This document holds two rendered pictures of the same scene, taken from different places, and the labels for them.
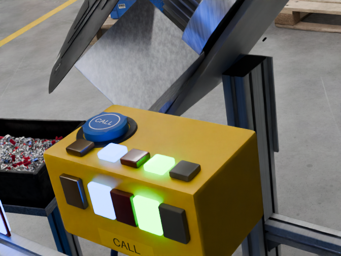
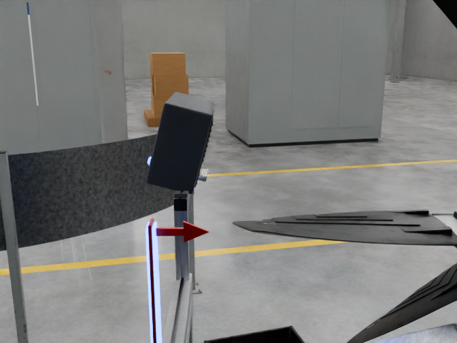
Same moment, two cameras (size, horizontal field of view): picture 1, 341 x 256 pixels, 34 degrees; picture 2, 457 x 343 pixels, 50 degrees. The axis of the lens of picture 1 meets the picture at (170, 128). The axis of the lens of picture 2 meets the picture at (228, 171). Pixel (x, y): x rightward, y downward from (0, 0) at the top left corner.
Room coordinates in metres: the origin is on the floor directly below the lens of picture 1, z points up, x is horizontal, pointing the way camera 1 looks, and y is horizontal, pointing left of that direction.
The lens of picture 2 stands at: (0.35, -0.20, 1.38)
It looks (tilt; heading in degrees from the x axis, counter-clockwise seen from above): 15 degrees down; 49
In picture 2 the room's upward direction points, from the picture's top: straight up
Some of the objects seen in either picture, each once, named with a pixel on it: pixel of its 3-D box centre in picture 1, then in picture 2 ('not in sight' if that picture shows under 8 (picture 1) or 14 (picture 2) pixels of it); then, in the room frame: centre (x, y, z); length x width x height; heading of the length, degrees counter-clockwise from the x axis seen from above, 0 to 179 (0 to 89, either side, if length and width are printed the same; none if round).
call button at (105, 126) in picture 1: (106, 128); not in sight; (0.45, 0.06, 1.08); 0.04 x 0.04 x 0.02
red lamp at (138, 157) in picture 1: (135, 158); not in sight; (0.39, 0.03, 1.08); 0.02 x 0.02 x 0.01; 50
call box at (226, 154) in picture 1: (156, 190); not in sight; (0.42, 0.02, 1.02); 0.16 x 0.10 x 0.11; 50
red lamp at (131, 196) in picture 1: (125, 208); not in sight; (0.37, 0.05, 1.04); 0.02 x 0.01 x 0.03; 50
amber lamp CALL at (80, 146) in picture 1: (80, 147); not in sight; (0.42, 0.08, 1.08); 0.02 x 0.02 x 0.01; 50
